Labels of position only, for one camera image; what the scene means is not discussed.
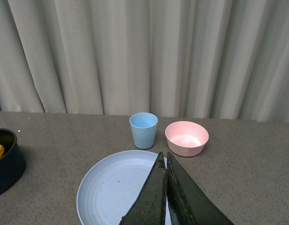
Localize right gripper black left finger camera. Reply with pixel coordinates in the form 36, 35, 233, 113
120, 152, 167, 225

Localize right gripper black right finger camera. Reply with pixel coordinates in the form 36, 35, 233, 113
167, 152, 233, 225

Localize white curtain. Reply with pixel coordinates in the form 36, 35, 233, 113
0, 0, 289, 122

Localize dark blue saucepan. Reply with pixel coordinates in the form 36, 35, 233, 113
0, 128, 26, 195

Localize pink bowl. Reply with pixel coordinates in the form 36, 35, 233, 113
165, 121, 209, 157

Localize light blue plate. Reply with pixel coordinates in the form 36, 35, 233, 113
76, 150, 171, 225

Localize light blue cup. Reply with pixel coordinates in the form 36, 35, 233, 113
129, 112, 158, 150

